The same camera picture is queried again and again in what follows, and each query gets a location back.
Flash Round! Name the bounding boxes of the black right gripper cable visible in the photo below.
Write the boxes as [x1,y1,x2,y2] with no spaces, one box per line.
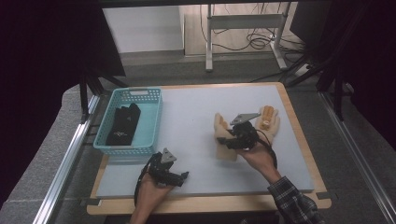
[255,128,278,171]

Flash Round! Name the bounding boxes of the black floor cables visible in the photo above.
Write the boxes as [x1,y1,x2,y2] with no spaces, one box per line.
[199,2,307,64]

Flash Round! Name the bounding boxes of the black metal stand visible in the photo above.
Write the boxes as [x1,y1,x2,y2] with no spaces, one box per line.
[279,43,347,122]

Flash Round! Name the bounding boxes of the white panel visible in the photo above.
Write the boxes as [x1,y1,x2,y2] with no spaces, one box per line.
[102,5,185,54]

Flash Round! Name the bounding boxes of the black glove with white logo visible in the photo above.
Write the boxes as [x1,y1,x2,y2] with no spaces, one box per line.
[106,103,142,147]

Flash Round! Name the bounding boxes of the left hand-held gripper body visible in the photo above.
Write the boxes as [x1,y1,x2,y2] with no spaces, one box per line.
[148,147,179,188]

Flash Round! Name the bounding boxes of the aluminium rail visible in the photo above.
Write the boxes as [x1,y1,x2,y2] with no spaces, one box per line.
[318,91,396,219]
[32,94,102,224]

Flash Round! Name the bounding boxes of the white metal desk frame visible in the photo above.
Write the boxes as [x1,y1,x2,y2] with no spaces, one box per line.
[205,3,290,73]

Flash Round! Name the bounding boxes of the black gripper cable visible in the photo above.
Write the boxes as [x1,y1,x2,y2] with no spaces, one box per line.
[134,152,157,207]
[255,128,278,171]

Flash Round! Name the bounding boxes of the person's left hand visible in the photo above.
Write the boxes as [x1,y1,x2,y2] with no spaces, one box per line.
[134,173,173,216]

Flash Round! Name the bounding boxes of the black tripod stand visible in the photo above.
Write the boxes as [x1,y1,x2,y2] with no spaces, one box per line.
[78,68,129,123]

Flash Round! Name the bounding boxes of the grey foam board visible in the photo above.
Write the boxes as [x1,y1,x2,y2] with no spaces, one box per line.
[96,85,316,199]

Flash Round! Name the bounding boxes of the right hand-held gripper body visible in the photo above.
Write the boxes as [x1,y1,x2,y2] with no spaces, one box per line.
[228,112,262,150]

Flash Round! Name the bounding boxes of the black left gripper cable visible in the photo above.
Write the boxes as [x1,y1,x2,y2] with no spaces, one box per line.
[134,152,157,207]

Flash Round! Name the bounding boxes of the white power strip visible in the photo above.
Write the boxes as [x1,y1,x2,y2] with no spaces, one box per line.
[293,63,310,78]

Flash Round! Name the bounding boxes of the person's right hand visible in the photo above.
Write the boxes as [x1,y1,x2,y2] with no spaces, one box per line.
[237,142,282,185]

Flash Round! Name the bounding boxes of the beige glove with orange fingers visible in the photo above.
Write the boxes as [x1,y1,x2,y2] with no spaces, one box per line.
[254,105,281,146]
[213,112,240,162]

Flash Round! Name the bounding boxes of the teal plastic basket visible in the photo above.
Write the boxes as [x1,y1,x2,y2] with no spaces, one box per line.
[92,87,163,157]

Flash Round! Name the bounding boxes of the dark curtain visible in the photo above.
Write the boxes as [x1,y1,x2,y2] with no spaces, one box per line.
[311,0,396,150]
[0,0,127,207]

